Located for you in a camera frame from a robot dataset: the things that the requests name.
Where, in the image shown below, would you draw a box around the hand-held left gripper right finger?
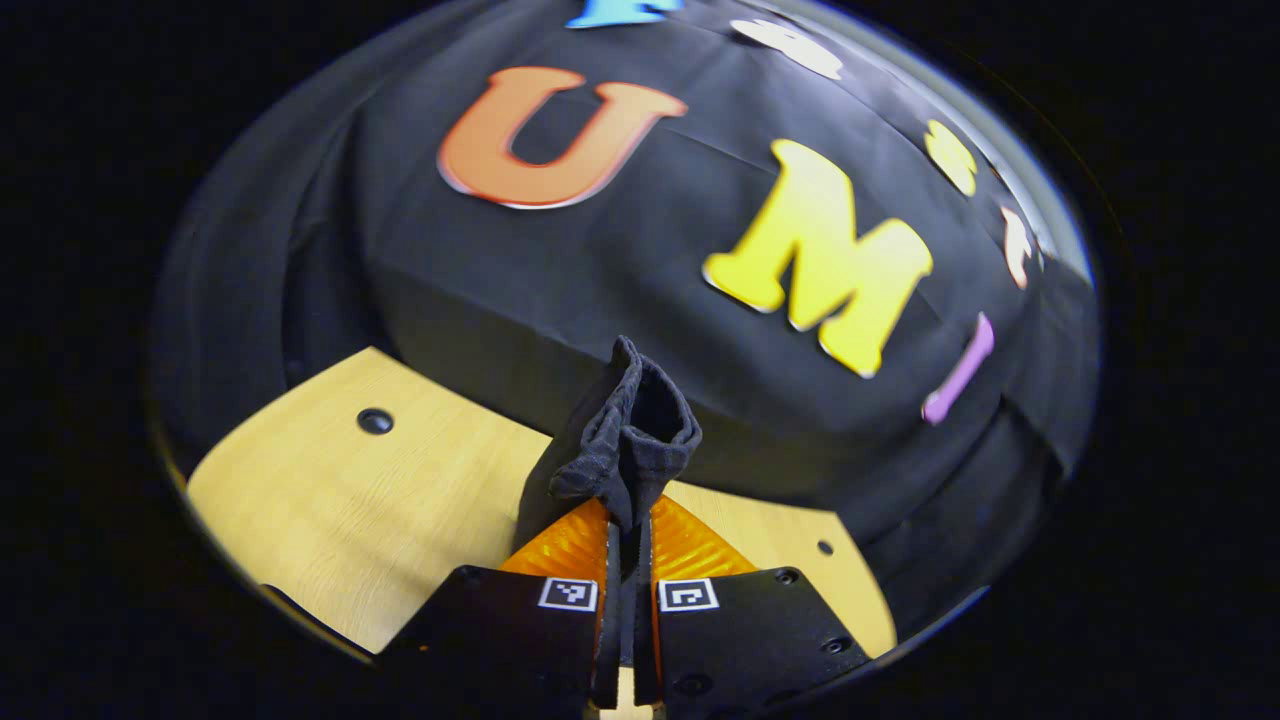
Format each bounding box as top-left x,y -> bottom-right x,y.
632,494 -> 873,717

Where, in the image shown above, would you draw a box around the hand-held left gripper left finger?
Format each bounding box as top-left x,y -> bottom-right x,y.
383,497 -> 625,715

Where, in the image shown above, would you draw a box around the dark grey jeans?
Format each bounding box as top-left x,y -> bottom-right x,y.
513,335 -> 704,583

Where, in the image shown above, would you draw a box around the black backdrop cloth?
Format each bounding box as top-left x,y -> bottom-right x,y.
150,0 -> 1103,641

